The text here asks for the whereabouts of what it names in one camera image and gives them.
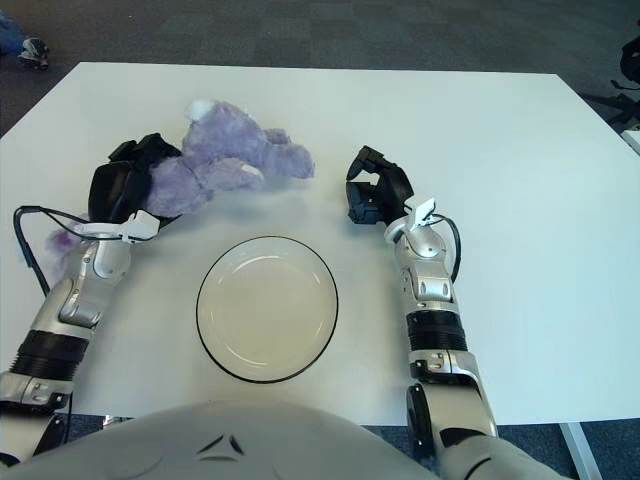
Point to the white plate black rim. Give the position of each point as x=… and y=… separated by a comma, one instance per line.
x=265, y=310

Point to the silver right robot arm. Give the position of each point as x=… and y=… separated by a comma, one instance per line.
x=435, y=290

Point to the person's leg blue jeans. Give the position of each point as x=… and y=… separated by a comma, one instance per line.
x=9, y=35

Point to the black office chair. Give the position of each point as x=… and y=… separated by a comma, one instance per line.
x=631, y=60

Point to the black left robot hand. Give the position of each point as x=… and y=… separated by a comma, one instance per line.
x=112, y=192

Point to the grey robot torso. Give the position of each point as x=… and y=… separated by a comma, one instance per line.
x=225, y=440

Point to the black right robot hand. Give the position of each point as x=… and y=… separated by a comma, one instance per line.
x=395, y=187

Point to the white black sneaker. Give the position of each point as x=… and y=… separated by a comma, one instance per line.
x=34, y=52

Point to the white desk edge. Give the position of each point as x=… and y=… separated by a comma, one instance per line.
x=634, y=141

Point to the white table leg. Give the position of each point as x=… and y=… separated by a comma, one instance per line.
x=577, y=450

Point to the purple plush bear doll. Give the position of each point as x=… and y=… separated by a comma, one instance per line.
x=225, y=145

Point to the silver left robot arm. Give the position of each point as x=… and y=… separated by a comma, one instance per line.
x=80, y=295

